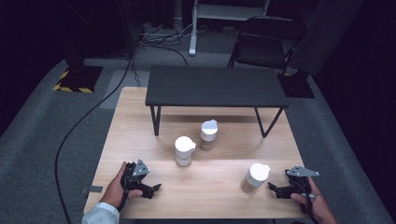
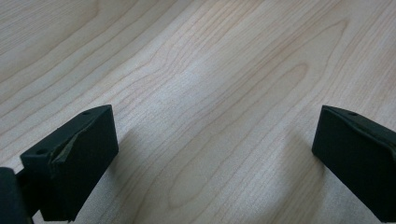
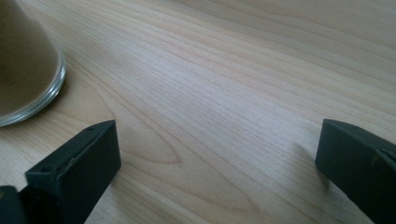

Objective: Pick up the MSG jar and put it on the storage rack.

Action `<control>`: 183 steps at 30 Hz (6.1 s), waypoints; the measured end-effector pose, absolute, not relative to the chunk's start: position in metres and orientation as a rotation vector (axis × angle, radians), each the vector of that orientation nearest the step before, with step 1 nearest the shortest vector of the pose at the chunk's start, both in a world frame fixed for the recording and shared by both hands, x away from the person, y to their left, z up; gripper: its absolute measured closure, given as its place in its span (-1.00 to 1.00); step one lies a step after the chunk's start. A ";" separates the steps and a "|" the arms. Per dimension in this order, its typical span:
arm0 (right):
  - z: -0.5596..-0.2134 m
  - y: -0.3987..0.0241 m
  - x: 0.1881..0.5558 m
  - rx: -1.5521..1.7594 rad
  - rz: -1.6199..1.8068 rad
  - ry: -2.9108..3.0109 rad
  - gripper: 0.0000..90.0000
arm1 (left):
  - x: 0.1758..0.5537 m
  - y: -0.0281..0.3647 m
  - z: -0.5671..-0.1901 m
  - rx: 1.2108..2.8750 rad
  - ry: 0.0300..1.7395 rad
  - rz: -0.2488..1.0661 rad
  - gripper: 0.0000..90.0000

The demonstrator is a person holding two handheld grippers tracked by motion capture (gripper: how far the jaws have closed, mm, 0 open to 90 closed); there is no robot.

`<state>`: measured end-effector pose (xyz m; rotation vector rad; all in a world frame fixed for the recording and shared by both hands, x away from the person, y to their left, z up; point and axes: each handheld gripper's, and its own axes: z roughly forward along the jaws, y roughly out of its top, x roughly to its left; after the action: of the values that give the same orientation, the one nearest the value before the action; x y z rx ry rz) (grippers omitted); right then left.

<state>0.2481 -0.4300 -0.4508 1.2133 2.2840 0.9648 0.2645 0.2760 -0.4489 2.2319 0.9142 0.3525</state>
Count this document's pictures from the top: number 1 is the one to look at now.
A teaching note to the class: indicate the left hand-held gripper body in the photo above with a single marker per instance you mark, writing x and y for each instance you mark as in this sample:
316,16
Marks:
137,174

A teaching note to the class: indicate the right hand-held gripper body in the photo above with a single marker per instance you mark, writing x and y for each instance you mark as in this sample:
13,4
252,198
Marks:
299,183

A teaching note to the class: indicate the jar with beige powder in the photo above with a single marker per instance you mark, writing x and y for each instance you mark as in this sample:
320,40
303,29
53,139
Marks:
257,174

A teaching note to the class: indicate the jar with white powder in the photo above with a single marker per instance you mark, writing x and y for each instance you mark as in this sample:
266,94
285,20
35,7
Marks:
184,146

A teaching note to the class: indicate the jar with slanted white lid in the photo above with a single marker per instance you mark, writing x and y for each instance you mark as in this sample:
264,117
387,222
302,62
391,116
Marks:
208,130

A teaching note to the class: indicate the black shelf riser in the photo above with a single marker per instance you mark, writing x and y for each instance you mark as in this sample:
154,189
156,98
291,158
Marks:
214,85

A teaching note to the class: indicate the person's left hand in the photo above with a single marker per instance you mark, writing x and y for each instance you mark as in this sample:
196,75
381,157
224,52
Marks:
113,193

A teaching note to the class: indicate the person's right hand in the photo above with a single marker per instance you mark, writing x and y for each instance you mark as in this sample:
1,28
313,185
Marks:
319,208

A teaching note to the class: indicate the grey tape strip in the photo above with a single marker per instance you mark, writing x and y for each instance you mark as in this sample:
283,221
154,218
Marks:
93,188

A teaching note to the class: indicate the plain black stand base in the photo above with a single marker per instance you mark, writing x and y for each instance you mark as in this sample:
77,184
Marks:
295,85

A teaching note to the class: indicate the black base with yellow stripes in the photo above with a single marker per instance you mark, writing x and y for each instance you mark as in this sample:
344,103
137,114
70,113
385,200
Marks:
82,77

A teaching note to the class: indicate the black folding chair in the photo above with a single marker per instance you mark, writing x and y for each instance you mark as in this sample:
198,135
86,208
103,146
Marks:
264,43

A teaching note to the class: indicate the white metal stand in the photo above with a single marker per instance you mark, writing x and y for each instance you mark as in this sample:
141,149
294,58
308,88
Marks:
193,31

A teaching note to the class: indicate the grey fabric panel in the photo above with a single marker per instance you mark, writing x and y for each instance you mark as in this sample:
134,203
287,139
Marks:
327,31

